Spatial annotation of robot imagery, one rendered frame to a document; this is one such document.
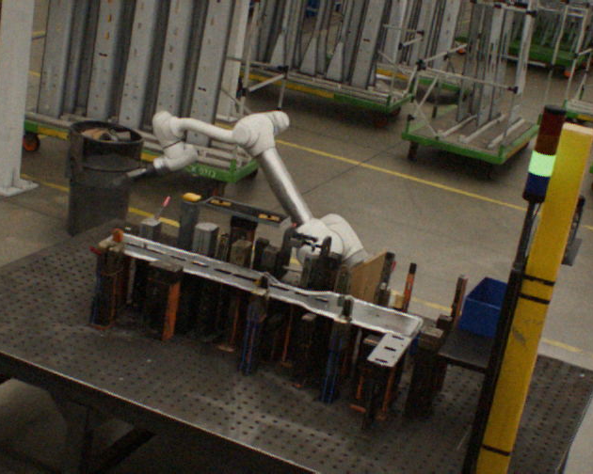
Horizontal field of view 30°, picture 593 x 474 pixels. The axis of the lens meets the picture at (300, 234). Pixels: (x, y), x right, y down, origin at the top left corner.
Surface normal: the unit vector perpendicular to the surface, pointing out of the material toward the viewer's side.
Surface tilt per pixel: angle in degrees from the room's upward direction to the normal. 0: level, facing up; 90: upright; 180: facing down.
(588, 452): 0
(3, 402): 0
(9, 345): 0
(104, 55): 86
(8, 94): 90
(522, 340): 90
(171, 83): 87
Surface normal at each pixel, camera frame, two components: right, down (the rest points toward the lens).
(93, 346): 0.16, -0.93
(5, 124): -0.40, 0.24
